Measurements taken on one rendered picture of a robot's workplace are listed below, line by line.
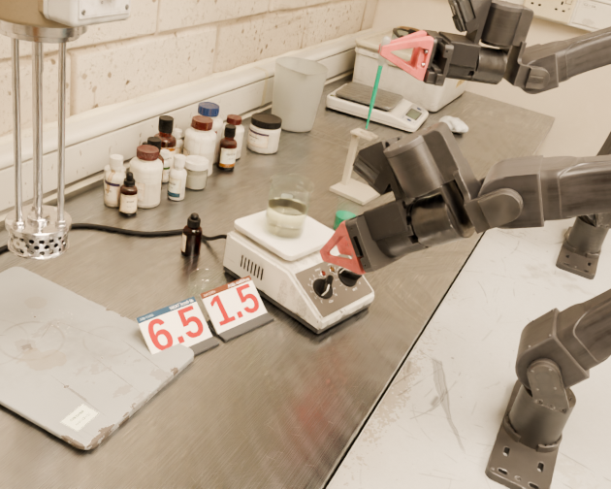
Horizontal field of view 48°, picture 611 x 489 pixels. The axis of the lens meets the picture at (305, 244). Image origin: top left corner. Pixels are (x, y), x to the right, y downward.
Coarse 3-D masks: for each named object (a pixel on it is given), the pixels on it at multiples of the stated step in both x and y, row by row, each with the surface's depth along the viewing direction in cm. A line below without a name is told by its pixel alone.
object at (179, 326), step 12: (168, 312) 87; (180, 312) 88; (192, 312) 89; (144, 324) 84; (156, 324) 85; (168, 324) 86; (180, 324) 87; (192, 324) 88; (204, 324) 89; (156, 336) 85; (168, 336) 86; (180, 336) 87; (192, 336) 88; (156, 348) 84
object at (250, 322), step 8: (200, 296) 91; (208, 312) 91; (256, 312) 95; (264, 312) 96; (240, 320) 93; (248, 320) 94; (256, 320) 94; (264, 320) 95; (216, 328) 90; (224, 328) 91; (232, 328) 92; (240, 328) 92; (248, 328) 92; (224, 336) 90; (232, 336) 90
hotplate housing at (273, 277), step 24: (240, 240) 100; (240, 264) 101; (264, 264) 97; (288, 264) 96; (312, 264) 98; (264, 288) 99; (288, 288) 95; (288, 312) 97; (312, 312) 93; (336, 312) 96
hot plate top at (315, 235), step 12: (252, 216) 103; (264, 216) 103; (240, 228) 100; (252, 228) 99; (312, 228) 103; (324, 228) 104; (264, 240) 97; (276, 240) 98; (300, 240) 99; (312, 240) 100; (324, 240) 100; (276, 252) 96; (288, 252) 95; (300, 252) 96
